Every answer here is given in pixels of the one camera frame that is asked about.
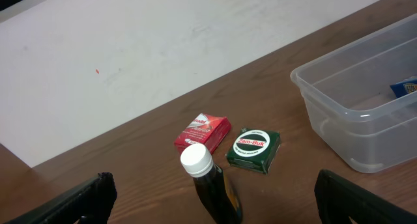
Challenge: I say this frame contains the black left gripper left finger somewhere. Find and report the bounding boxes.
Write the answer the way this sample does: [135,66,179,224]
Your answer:
[6,172,117,224]

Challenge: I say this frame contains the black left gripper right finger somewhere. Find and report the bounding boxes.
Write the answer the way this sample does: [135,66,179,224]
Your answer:
[314,169,416,224]

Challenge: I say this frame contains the blue Kool Fever box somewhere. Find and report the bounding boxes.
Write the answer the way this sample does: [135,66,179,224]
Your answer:
[390,76,417,98]

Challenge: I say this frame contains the clear plastic container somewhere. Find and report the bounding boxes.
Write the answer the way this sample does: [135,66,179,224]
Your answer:
[291,16,416,173]

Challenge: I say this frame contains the green Zam-Buk box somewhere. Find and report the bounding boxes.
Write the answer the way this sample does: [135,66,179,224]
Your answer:
[225,128,281,175]

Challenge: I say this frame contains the dark bottle white cap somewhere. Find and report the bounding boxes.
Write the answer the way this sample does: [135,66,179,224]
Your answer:
[180,143,242,224]

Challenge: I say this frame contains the red medicine box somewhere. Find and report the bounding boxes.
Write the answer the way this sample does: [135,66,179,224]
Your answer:
[174,113,231,154]

